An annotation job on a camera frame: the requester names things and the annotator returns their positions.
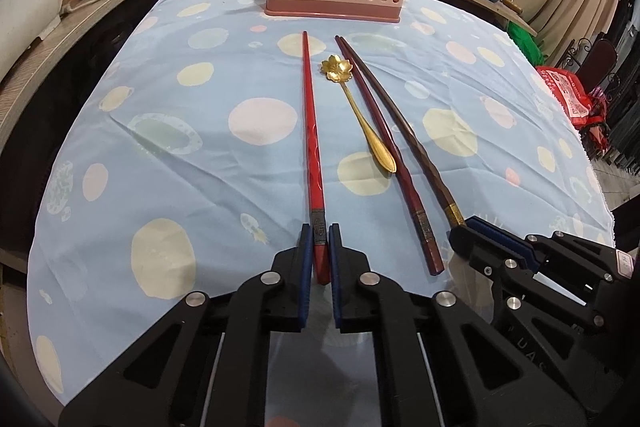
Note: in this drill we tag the white plastic tub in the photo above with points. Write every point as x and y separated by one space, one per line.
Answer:
30 2

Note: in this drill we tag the gold flower spoon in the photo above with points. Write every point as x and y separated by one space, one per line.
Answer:
372 142

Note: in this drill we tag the blue dotted tablecloth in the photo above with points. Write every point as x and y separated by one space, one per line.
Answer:
200 167

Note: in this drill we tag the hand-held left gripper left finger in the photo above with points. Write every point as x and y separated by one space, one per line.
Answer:
304 279

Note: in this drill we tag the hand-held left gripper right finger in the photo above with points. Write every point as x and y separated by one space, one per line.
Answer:
336 279

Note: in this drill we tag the green plastic bag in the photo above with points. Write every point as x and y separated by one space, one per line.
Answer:
525 39

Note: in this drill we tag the red chopstick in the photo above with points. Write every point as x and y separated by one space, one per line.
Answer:
310 132

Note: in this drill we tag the dark metal chair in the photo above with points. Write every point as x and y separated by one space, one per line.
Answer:
597 57

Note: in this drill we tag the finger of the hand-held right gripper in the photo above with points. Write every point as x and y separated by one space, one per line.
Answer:
505 239
475 252

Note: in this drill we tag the red plastic bag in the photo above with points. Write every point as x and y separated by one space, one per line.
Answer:
570 97

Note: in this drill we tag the brown chopstick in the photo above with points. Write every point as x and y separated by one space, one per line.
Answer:
395 157
415 137

